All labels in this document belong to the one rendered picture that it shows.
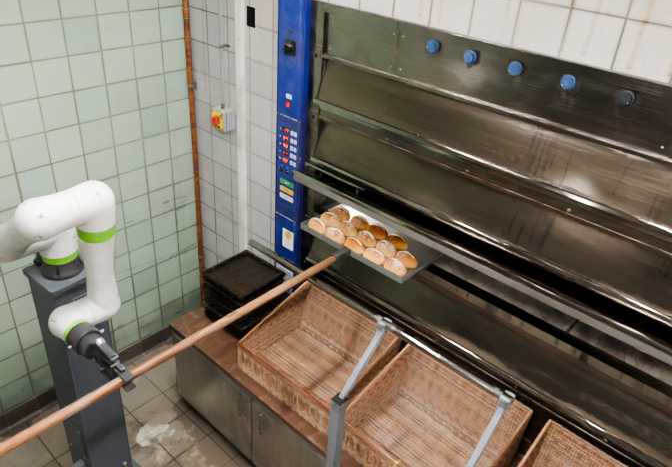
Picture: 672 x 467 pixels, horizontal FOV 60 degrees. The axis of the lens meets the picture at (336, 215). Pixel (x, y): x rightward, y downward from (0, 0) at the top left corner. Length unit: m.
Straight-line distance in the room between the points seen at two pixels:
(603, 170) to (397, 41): 0.83
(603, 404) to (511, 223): 0.69
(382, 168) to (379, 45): 0.47
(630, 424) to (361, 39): 1.64
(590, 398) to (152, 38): 2.39
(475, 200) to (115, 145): 1.75
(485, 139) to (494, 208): 0.25
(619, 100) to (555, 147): 0.25
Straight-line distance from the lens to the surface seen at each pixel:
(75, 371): 2.55
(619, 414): 2.29
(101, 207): 1.86
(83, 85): 2.88
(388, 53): 2.22
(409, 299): 2.51
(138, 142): 3.09
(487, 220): 2.13
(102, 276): 2.04
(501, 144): 2.02
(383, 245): 2.40
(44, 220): 1.80
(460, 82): 2.07
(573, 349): 2.21
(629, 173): 1.91
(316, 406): 2.44
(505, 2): 1.94
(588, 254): 2.03
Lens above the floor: 2.52
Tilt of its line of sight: 30 degrees down
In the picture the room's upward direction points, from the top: 4 degrees clockwise
